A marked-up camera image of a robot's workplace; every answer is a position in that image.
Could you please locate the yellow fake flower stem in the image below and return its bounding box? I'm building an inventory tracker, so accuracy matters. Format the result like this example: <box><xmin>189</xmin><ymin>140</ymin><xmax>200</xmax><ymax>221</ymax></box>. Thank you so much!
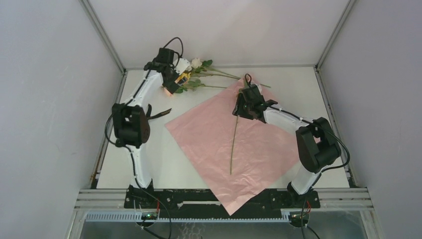
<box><xmin>175</xmin><ymin>71</ymin><xmax>192</xmax><ymax>87</ymax></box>

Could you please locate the white fake flower stem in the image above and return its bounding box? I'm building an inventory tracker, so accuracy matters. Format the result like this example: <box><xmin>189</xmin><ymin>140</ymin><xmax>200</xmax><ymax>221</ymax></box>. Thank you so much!
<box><xmin>185</xmin><ymin>58</ymin><xmax>240</xmax><ymax>80</ymax></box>

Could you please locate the pink fake flower stem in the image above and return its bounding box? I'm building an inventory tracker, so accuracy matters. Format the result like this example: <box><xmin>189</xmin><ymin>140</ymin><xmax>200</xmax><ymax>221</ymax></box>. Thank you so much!
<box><xmin>229</xmin><ymin>86</ymin><xmax>245</xmax><ymax>176</ymax></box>
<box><xmin>165</xmin><ymin>79</ymin><xmax>226</xmax><ymax>95</ymax></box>

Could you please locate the pink wrapping paper sheet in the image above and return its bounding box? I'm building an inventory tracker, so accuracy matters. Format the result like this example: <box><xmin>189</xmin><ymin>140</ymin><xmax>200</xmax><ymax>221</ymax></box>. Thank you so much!
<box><xmin>166</xmin><ymin>80</ymin><xmax>300</xmax><ymax>215</ymax></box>

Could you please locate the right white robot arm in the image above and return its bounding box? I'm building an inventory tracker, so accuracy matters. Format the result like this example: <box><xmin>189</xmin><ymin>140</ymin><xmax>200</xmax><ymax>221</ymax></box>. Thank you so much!
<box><xmin>232</xmin><ymin>84</ymin><xmax>350</xmax><ymax>207</ymax></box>

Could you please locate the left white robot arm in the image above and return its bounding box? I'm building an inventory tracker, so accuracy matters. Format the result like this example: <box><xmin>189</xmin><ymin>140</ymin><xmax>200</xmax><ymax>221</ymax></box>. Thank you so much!
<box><xmin>106</xmin><ymin>47</ymin><xmax>190</xmax><ymax>208</ymax></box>

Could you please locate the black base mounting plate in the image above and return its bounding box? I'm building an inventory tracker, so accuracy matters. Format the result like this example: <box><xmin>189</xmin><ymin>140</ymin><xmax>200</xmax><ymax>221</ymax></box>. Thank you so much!
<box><xmin>124</xmin><ymin>186</ymin><xmax>321</xmax><ymax>219</ymax></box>

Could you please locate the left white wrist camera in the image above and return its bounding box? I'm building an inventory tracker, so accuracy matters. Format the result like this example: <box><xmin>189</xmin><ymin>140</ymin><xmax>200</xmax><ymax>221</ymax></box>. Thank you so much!
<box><xmin>173</xmin><ymin>57</ymin><xmax>192</xmax><ymax>75</ymax></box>

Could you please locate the black ribbon strap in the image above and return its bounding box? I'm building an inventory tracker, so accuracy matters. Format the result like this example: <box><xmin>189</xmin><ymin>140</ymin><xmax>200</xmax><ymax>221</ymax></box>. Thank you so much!
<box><xmin>145</xmin><ymin>104</ymin><xmax>172</xmax><ymax>121</ymax></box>

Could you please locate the aluminium frame rail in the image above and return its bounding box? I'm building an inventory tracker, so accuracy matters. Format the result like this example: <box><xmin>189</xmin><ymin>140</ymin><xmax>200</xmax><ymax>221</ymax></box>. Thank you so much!
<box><xmin>79</xmin><ymin>0</ymin><xmax>126</xmax><ymax>75</ymax></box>

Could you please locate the white cable duct strip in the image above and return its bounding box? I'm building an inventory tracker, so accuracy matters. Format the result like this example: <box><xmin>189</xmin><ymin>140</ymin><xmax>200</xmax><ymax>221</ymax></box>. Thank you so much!
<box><xmin>85</xmin><ymin>212</ymin><xmax>291</xmax><ymax>223</ymax></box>

